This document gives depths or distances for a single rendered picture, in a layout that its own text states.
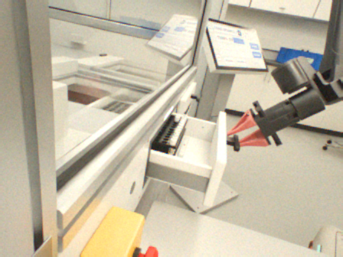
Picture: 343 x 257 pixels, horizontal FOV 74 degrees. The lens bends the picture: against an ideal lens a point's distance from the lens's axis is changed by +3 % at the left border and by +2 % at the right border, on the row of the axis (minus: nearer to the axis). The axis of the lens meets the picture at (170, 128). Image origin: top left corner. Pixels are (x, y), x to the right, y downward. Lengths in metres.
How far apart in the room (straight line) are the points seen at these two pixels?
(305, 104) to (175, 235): 0.37
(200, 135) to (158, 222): 0.29
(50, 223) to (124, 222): 0.12
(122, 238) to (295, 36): 4.32
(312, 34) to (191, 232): 4.24
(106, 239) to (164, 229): 0.23
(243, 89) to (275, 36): 1.13
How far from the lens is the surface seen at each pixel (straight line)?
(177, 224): 0.50
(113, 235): 0.28
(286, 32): 4.40
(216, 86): 1.49
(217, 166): 0.41
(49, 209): 0.18
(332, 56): 0.62
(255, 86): 3.68
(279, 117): 0.54
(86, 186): 0.21
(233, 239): 0.52
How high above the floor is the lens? 1.12
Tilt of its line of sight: 24 degrees down
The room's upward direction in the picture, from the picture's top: 11 degrees clockwise
